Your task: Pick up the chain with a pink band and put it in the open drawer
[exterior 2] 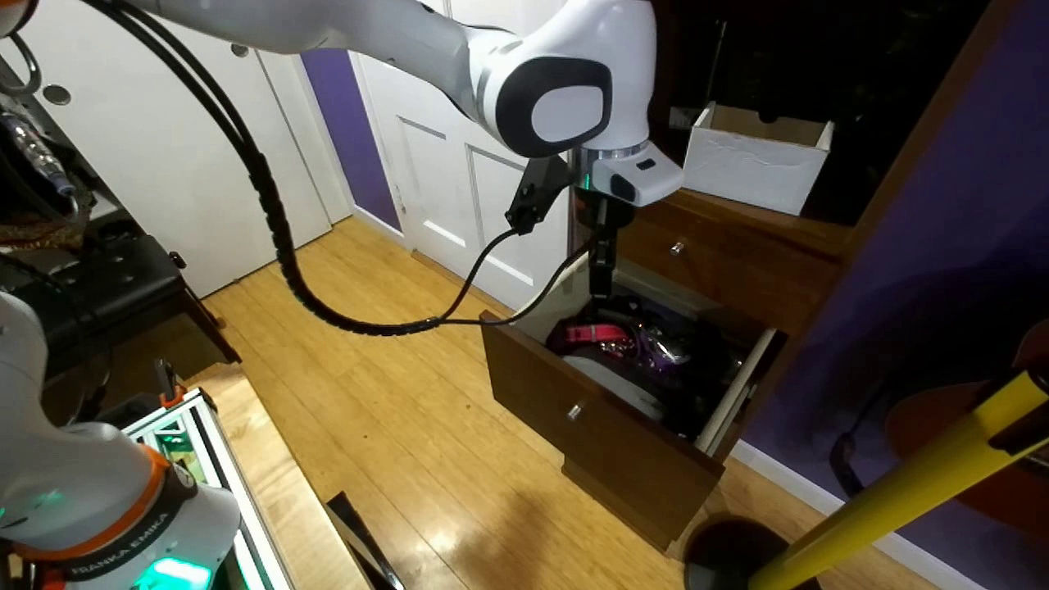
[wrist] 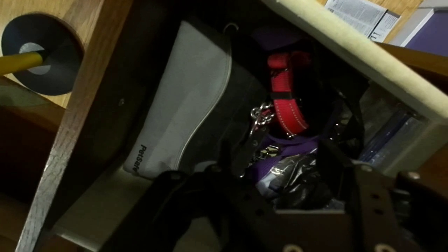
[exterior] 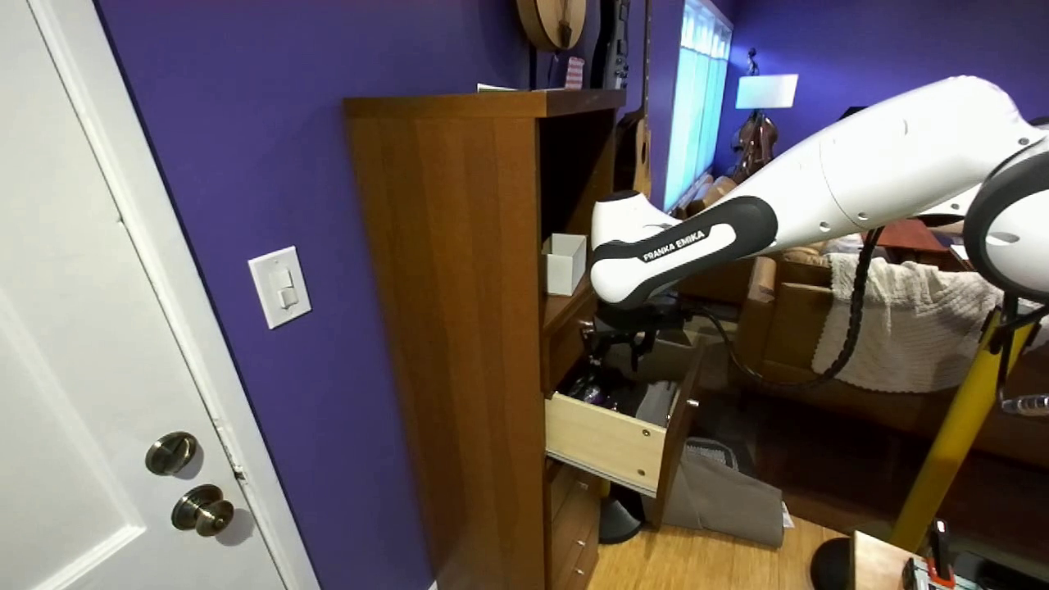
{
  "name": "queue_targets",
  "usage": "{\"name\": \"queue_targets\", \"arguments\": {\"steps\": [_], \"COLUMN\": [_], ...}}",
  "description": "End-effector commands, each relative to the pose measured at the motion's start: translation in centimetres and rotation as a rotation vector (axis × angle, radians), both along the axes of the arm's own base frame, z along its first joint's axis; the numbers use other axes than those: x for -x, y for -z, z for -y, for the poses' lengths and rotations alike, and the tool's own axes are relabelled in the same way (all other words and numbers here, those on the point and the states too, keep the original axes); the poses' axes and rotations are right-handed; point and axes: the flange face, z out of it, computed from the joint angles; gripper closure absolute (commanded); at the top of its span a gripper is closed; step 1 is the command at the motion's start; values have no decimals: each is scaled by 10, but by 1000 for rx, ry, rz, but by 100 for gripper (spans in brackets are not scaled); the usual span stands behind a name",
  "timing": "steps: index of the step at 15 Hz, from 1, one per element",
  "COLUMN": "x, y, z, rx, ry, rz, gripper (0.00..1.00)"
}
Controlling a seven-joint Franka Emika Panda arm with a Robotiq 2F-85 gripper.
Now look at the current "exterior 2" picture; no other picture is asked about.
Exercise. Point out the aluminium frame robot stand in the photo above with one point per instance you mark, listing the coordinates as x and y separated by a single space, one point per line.
218 470

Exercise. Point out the purple item in drawer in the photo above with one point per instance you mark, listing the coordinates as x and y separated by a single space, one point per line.
659 351

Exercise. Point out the brown wooden guitar body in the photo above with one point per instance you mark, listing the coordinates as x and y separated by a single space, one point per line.
962 437

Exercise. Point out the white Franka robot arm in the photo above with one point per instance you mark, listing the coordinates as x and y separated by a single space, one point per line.
569 87

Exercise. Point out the brown woven basket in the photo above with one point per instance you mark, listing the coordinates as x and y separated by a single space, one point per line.
44 232

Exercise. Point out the black side shelf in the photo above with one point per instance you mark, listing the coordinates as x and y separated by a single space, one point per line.
88 298

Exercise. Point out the white panelled door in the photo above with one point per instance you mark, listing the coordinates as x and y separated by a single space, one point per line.
448 186

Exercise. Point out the yellow pole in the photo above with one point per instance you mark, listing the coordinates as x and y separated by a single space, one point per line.
918 479

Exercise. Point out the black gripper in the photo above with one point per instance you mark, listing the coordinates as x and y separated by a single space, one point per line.
608 224

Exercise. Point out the white closet door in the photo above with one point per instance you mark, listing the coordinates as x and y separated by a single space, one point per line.
164 165

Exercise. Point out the open brown wooden drawer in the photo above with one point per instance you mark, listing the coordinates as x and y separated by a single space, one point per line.
625 437

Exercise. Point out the black round bin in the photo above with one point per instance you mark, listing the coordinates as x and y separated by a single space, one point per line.
733 551

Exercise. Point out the black flat board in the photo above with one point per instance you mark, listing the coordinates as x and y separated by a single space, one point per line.
359 540

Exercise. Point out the white open box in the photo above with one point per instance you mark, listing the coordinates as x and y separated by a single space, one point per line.
754 165

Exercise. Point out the brown wooden dresser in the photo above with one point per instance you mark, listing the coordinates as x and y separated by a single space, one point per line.
743 263

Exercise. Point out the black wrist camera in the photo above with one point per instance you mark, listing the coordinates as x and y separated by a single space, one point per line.
542 193

